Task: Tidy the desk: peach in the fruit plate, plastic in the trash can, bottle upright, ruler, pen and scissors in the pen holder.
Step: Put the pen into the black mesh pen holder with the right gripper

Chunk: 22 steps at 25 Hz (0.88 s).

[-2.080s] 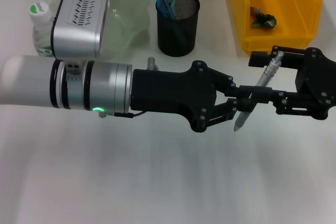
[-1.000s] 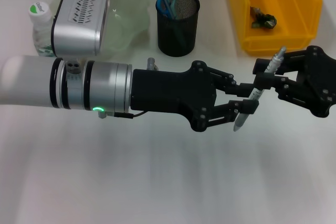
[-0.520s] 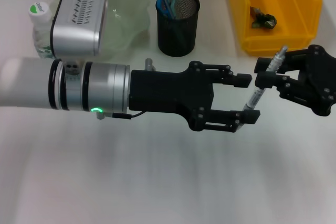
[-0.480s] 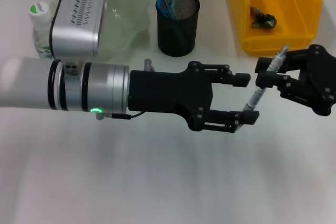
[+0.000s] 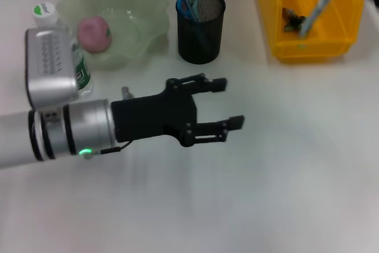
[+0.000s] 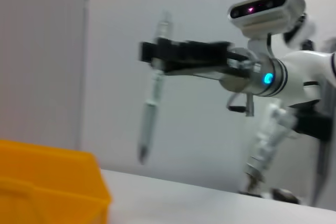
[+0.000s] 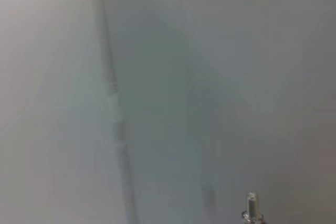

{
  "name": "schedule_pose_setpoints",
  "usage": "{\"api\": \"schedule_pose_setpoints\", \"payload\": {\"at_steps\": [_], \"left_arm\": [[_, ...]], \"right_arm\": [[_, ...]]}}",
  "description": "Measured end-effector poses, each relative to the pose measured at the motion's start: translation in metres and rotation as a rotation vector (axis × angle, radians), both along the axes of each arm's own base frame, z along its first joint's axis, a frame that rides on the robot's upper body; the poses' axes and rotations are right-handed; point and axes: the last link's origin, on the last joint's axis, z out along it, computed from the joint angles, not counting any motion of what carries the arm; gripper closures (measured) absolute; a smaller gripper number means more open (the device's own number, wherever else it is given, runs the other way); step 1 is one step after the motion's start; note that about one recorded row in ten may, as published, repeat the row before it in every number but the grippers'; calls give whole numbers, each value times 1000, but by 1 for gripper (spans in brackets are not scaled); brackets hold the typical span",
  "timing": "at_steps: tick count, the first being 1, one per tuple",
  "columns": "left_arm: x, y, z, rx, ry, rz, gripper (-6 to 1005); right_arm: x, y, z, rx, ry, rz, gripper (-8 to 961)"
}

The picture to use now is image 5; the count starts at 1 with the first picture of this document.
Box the pink toy peach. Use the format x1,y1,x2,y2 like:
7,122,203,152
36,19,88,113
77,15,113,54

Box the blue scissors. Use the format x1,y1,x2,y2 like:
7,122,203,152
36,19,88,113
176,0,210,51

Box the clear green-label water bottle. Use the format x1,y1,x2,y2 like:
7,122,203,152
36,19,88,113
31,2,94,96

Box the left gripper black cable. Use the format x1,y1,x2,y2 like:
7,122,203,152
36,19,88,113
99,85,134,155

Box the black mesh pen holder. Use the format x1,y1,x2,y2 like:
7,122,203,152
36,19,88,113
176,0,226,65

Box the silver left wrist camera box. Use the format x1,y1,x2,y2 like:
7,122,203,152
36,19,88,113
24,27,80,109

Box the yellow plastic bin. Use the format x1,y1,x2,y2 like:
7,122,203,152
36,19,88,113
256,0,365,64

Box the green plastic wrapper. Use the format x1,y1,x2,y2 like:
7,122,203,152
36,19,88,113
281,6,309,33

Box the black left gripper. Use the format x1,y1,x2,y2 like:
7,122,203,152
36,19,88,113
111,72,246,149

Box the silver ballpoint pen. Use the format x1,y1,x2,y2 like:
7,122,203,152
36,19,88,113
298,0,346,40

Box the pale green wavy fruit bowl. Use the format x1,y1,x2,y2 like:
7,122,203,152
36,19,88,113
56,0,170,72

